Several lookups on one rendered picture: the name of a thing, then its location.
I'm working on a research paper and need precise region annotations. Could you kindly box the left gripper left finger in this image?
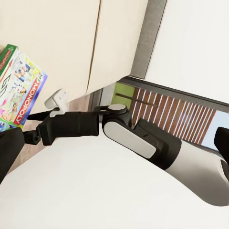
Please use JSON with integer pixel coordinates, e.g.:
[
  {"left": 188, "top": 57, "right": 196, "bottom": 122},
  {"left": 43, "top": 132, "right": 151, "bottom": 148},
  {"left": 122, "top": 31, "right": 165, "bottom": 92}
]
[{"left": 0, "top": 127, "right": 25, "bottom": 184}]

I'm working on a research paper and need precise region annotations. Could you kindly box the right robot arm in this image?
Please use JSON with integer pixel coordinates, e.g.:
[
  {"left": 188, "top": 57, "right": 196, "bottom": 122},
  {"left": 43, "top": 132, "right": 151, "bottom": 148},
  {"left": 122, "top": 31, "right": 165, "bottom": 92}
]
[{"left": 23, "top": 89, "right": 229, "bottom": 207}]

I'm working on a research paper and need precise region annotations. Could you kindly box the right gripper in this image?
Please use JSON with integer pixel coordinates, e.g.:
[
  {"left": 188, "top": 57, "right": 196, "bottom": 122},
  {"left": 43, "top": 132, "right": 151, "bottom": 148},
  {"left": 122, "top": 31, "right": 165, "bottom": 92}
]
[{"left": 23, "top": 108, "right": 82, "bottom": 146}]

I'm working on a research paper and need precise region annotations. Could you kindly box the board game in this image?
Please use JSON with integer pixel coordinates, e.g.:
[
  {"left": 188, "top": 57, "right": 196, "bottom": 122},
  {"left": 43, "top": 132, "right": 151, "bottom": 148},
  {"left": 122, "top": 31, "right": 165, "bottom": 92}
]
[{"left": 0, "top": 44, "right": 48, "bottom": 132}]

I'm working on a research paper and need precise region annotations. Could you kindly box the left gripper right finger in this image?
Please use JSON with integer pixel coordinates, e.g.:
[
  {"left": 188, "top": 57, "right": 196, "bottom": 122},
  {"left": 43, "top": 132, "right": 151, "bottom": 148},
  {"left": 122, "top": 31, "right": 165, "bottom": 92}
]
[{"left": 214, "top": 127, "right": 229, "bottom": 165}]

